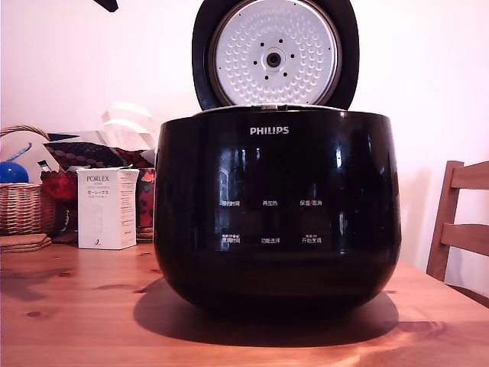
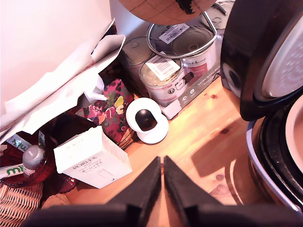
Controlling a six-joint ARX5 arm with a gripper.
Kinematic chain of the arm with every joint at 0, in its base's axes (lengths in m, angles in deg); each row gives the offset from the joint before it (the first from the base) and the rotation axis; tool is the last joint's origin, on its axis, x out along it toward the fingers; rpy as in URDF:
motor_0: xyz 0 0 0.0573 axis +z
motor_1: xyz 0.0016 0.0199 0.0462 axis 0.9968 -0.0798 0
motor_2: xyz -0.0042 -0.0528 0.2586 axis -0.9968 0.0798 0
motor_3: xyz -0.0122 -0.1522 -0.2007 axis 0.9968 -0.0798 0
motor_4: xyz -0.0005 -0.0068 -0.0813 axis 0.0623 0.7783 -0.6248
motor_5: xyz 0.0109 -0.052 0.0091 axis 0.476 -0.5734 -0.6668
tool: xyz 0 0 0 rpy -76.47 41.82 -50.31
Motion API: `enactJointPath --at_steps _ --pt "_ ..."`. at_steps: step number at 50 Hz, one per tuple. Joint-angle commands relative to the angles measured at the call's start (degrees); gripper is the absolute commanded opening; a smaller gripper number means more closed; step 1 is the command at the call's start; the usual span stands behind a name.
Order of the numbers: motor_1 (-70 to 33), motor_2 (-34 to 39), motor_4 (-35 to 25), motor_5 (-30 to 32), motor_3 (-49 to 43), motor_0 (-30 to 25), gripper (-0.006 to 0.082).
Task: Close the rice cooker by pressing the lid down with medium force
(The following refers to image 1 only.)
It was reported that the black Philips rice cooker body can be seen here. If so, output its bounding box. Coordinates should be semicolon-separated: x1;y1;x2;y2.
153;109;403;319

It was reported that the floral patterned pouch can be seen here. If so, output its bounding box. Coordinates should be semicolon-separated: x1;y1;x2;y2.
135;167;156;231

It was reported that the white paper bag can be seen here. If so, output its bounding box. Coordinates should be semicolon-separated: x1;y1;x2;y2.
100;102;162;154

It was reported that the white Porlex box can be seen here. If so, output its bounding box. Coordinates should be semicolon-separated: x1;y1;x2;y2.
76;166;141;251

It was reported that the dark dotted cloth bag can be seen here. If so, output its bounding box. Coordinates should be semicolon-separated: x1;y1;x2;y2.
42;132;154;172

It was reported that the red scalloped container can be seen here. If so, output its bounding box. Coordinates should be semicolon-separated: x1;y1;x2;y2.
40;171;79;239

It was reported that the wooden chair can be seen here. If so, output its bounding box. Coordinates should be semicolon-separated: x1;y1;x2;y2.
426;160;489;309

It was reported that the blue ball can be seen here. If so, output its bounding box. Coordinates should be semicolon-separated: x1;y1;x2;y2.
0;161;31;185

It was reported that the wicker basket with handle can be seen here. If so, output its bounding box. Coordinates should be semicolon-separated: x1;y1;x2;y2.
0;125;59;238

